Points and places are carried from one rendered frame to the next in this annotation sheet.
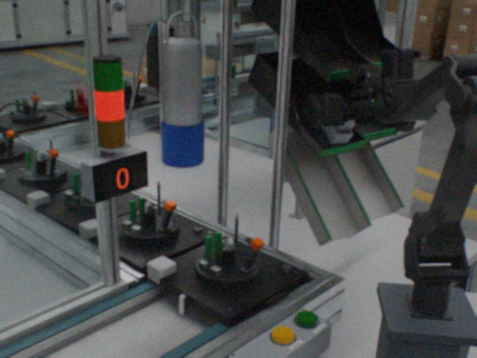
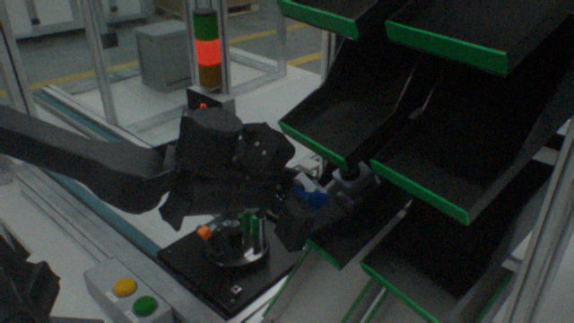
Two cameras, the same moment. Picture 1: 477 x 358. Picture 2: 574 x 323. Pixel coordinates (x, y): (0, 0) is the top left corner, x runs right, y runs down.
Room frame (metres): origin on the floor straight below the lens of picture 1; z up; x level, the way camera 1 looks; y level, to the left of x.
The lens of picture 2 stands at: (1.16, -0.81, 1.66)
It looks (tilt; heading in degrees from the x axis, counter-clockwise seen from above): 32 degrees down; 88
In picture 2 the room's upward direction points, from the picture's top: straight up
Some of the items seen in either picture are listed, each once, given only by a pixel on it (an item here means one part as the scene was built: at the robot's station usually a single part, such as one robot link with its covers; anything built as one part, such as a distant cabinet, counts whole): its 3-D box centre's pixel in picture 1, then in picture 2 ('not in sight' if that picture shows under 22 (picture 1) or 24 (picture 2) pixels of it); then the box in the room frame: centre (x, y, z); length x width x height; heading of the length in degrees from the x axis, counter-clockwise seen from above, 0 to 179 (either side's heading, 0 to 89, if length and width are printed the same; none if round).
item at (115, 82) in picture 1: (107, 75); (205, 26); (1.02, 0.19, 1.38); 0.05 x 0.05 x 0.05
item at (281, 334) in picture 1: (282, 337); (125, 287); (0.86, -0.12, 0.96); 0.04 x 0.04 x 0.02
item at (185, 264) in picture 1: (227, 275); (237, 253); (1.07, -0.03, 0.96); 0.24 x 0.24 x 0.02; 45
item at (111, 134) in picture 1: (111, 131); (210, 73); (1.02, 0.19, 1.28); 0.05 x 0.05 x 0.05
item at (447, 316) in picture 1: (430, 291); not in sight; (0.81, -0.35, 1.09); 0.07 x 0.07 x 0.06; 83
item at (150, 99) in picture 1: (129, 89); not in sight; (2.56, 0.38, 1.01); 0.24 x 0.24 x 0.13; 45
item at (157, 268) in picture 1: (161, 270); not in sight; (1.07, 0.11, 0.97); 0.05 x 0.05 x 0.04; 45
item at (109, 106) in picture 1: (109, 103); (208, 49); (1.02, 0.19, 1.33); 0.05 x 0.05 x 0.05
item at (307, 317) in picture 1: (307, 320); (144, 306); (0.91, -0.17, 0.96); 0.04 x 0.04 x 0.02
